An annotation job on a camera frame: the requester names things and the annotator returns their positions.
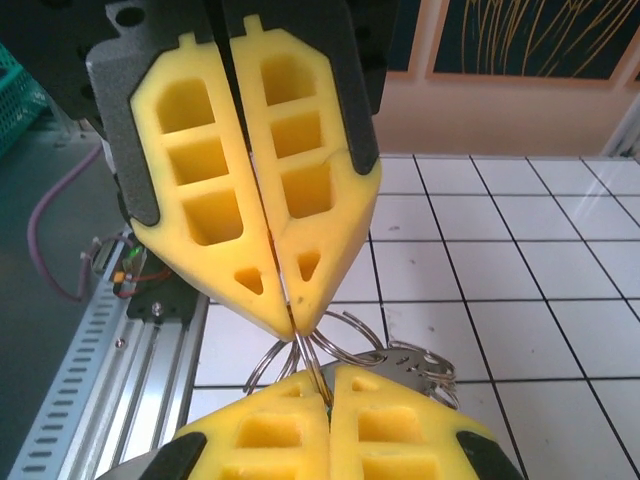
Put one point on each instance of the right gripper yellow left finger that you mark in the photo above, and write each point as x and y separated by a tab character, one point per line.
270	435

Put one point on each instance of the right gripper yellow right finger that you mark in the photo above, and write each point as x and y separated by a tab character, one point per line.
395	430

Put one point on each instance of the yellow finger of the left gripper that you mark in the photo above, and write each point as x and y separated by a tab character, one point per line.
200	200
310	175

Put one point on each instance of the teal plastic basket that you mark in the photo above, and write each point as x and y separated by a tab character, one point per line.
15	100

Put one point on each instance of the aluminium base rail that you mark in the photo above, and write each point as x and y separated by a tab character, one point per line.
150	375

